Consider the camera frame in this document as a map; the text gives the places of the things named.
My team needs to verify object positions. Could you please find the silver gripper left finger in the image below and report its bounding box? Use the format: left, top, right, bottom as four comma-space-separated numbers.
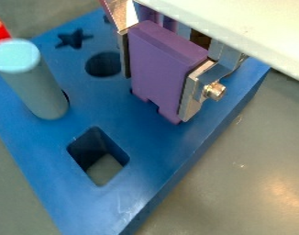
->
97, 0, 139, 78

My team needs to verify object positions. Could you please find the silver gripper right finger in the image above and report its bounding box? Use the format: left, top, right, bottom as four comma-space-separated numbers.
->
178, 39, 247, 122

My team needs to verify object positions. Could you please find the blue shape-sorter base block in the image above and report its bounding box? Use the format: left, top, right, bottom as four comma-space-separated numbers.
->
0, 10, 268, 235

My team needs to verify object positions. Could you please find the purple pentagon-top peg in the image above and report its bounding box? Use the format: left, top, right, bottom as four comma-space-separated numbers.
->
136, 4, 191, 39

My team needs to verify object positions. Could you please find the purple double-square object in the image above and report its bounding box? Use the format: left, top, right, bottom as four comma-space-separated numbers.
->
127, 20, 207, 124

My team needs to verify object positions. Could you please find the light blue cylinder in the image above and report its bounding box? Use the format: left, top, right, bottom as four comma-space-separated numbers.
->
0, 39, 68, 120

